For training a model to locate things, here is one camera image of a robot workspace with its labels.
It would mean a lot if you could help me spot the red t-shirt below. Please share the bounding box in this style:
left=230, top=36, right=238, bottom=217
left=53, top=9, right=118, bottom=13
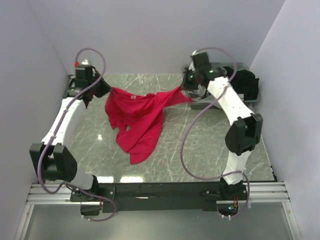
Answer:
left=104, top=87, right=192, bottom=165

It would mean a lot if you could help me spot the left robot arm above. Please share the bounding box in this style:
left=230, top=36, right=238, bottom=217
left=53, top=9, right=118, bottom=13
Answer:
left=29, top=60, right=112, bottom=201

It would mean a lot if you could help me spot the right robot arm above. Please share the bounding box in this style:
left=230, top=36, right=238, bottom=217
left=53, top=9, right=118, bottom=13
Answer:
left=181, top=48, right=263, bottom=200

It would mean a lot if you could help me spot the grey plastic bin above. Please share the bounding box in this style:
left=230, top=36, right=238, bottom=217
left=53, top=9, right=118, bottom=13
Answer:
left=182, top=62, right=260, bottom=112

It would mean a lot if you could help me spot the grey t-shirt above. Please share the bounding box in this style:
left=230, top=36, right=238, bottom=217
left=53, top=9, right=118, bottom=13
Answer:
left=187, top=84, right=210, bottom=102

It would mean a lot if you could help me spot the black t-shirt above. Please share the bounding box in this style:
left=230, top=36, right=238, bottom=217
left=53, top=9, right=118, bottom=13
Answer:
left=230, top=69, right=260, bottom=102

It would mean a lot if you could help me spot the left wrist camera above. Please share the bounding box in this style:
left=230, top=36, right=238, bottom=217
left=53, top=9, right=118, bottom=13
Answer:
left=74, top=59, right=92, bottom=68

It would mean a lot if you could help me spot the aluminium rail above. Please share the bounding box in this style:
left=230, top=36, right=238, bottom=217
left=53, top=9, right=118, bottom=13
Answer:
left=26, top=181, right=290, bottom=205

